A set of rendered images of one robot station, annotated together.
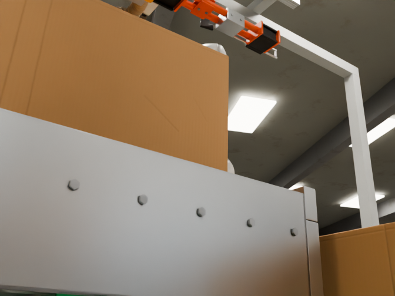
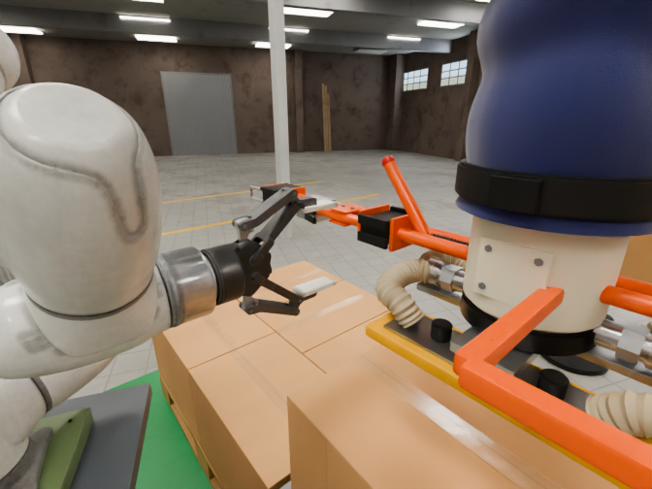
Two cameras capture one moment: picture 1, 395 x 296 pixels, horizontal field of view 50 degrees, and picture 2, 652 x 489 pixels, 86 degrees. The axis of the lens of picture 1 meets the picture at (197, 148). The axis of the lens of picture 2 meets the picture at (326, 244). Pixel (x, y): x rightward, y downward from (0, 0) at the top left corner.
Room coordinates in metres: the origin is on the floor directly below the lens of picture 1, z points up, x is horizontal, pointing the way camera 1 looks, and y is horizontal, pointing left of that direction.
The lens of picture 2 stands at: (1.11, 0.69, 1.46)
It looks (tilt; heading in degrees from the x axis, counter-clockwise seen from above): 20 degrees down; 263
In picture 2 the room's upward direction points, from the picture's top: straight up
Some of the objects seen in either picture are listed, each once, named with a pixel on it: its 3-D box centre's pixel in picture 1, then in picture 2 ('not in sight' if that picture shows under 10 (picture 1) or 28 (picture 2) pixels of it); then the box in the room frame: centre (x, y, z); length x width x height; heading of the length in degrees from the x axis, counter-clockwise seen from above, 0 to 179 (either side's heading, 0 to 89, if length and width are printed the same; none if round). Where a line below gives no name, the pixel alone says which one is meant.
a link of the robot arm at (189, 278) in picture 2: not in sight; (183, 284); (1.24, 0.29, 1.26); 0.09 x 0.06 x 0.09; 124
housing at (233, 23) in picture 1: (230, 22); (315, 208); (1.05, -0.09, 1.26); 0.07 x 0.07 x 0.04; 34
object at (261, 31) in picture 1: (263, 37); (284, 195); (1.12, -0.20, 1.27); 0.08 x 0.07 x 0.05; 124
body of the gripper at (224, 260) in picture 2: not in sight; (238, 269); (1.18, 0.25, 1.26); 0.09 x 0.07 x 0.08; 34
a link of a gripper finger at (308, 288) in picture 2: not in sight; (314, 285); (1.07, 0.17, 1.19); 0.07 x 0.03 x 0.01; 34
